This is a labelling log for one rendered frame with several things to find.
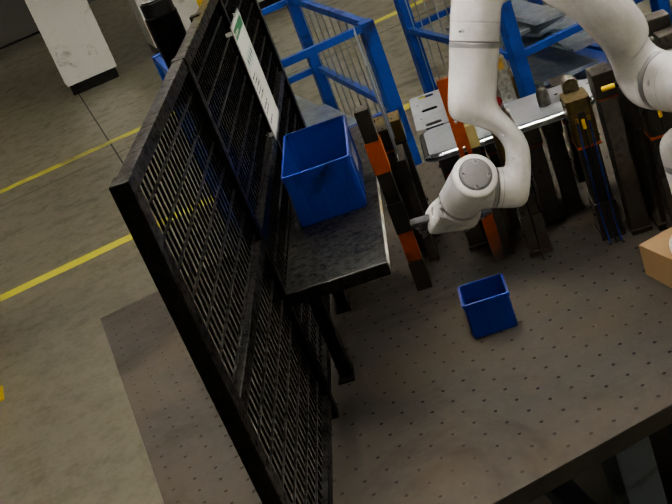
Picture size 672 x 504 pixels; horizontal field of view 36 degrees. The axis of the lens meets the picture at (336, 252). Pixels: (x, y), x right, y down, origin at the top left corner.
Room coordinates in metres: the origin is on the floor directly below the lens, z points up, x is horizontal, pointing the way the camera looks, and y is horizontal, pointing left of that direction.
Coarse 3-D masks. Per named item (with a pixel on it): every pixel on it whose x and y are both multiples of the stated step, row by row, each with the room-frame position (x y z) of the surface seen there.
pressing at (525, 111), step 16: (528, 96) 2.57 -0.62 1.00; (592, 96) 2.40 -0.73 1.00; (512, 112) 2.51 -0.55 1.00; (528, 112) 2.47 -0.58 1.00; (544, 112) 2.42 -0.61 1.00; (560, 112) 2.38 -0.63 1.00; (432, 128) 2.62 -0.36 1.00; (448, 128) 2.57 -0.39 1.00; (480, 128) 2.49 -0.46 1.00; (528, 128) 2.38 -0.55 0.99; (432, 144) 2.51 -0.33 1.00; (448, 144) 2.46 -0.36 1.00; (480, 144) 2.40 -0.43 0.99; (432, 160) 2.42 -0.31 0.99
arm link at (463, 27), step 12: (456, 0) 1.82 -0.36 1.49; (468, 0) 1.80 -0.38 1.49; (480, 0) 1.80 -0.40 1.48; (492, 0) 1.80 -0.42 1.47; (504, 0) 1.82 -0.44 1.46; (456, 12) 1.82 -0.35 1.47; (468, 12) 1.80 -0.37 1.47; (480, 12) 1.79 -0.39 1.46; (492, 12) 1.80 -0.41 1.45; (456, 24) 1.81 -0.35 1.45; (468, 24) 1.80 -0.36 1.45; (480, 24) 1.79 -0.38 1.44; (492, 24) 1.79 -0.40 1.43; (456, 36) 1.81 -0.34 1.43; (468, 36) 1.79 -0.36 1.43; (480, 36) 1.79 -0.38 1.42; (492, 36) 1.79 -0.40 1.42
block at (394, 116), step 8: (392, 112) 2.69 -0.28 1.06; (376, 120) 2.67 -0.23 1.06; (392, 120) 2.62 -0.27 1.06; (400, 120) 2.62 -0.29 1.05; (392, 128) 2.62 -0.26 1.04; (400, 128) 2.62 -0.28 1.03; (400, 136) 2.62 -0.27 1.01; (408, 152) 2.62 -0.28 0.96; (408, 160) 2.62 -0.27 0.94; (416, 168) 2.68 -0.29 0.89; (416, 176) 2.62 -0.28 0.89; (416, 184) 2.62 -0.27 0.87; (424, 192) 2.66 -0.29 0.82; (424, 200) 2.62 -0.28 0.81; (424, 208) 2.62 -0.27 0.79
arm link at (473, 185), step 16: (464, 160) 1.75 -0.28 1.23; (480, 160) 1.74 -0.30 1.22; (448, 176) 1.79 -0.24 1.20; (464, 176) 1.73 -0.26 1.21; (480, 176) 1.72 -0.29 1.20; (496, 176) 1.73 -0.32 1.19; (448, 192) 1.77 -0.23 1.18; (464, 192) 1.71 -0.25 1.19; (480, 192) 1.71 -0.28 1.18; (496, 192) 1.74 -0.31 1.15; (448, 208) 1.80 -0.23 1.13; (464, 208) 1.76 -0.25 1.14; (480, 208) 1.76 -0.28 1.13
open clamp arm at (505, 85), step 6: (504, 60) 2.64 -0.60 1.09; (498, 66) 2.63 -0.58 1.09; (504, 66) 2.64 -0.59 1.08; (498, 72) 2.64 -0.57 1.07; (504, 72) 2.64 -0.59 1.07; (498, 78) 2.64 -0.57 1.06; (504, 78) 2.63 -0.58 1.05; (510, 78) 2.63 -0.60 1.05; (498, 84) 2.63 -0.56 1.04; (504, 84) 2.63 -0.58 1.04; (510, 84) 2.63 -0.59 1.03; (504, 90) 2.63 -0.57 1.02; (510, 90) 2.63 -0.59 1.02; (504, 96) 2.63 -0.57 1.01; (510, 96) 2.62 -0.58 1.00; (504, 102) 2.62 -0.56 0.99
